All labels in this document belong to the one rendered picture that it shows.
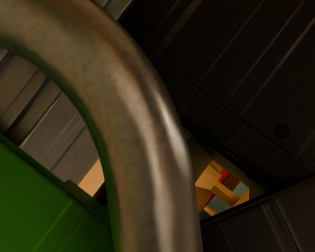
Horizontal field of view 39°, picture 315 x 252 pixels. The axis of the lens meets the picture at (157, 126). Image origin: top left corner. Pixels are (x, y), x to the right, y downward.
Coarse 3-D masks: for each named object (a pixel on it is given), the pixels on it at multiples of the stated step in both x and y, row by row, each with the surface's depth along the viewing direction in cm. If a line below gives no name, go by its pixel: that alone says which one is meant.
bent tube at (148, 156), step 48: (0, 0) 14; (48, 0) 14; (48, 48) 14; (96, 48) 13; (96, 96) 14; (144, 96) 14; (96, 144) 14; (144, 144) 13; (144, 192) 13; (192, 192) 14; (144, 240) 13; (192, 240) 14
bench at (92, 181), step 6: (96, 162) 94; (96, 168) 97; (90, 174) 96; (96, 174) 99; (102, 174) 103; (84, 180) 95; (90, 180) 99; (96, 180) 102; (102, 180) 106; (84, 186) 98; (90, 186) 101; (96, 186) 105; (90, 192) 104
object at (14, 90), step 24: (96, 0) 19; (120, 0) 19; (0, 48) 18; (0, 72) 19; (24, 72) 19; (0, 96) 19; (24, 96) 18; (48, 96) 19; (0, 120) 18; (24, 120) 19
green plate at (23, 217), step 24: (0, 144) 17; (0, 168) 17; (24, 168) 17; (0, 192) 17; (24, 192) 17; (48, 192) 17; (72, 192) 17; (0, 216) 17; (24, 216) 17; (48, 216) 17; (72, 216) 17; (96, 216) 17; (0, 240) 17; (24, 240) 17; (48, 240) 17; (72, 240) 17; (96, 240) 17
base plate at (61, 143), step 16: (64, 96) 61; (48, 112) 60; (64, 112) 64; (48, 128) 63; (64, 128) 67; (80, 128) 72; (32, 144) 62; (48, 144) 66; (64, 144) 71; (80, 144) 76; (48, 160) 70; (64, 160) 75; (80, 160) 81; (96, 160) 87; (64, 176) 79; (80, 176) 86
